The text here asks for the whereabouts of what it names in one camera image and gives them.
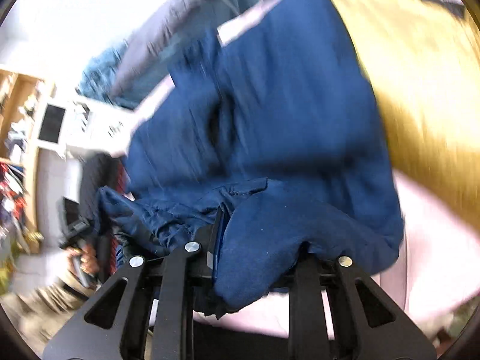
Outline navy blue jacket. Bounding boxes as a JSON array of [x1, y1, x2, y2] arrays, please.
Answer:
[[94, 0, 404, 316]]

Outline left hand painted nails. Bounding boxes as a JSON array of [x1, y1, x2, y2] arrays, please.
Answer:
[[66, 244, 99, 275]]

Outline pink polka dot sheet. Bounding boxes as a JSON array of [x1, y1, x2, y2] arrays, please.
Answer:
[[113, 0, 479, 338]]

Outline white machine with screen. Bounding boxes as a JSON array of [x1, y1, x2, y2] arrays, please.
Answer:
[[31, 94, 134, 159]]

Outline wooden shelf unit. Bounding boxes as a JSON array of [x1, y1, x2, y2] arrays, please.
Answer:
[[1, 69, 44, 254]]

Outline teal bed skirt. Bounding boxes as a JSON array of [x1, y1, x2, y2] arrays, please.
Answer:
[[76, 0, 260, 110]]

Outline grey blanket on bed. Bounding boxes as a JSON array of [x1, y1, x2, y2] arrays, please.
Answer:
[[110, 0, 227, 97]]

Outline golden yellow satin garment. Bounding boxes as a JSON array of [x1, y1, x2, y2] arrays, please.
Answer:
[[333, 0, 479, 227]]

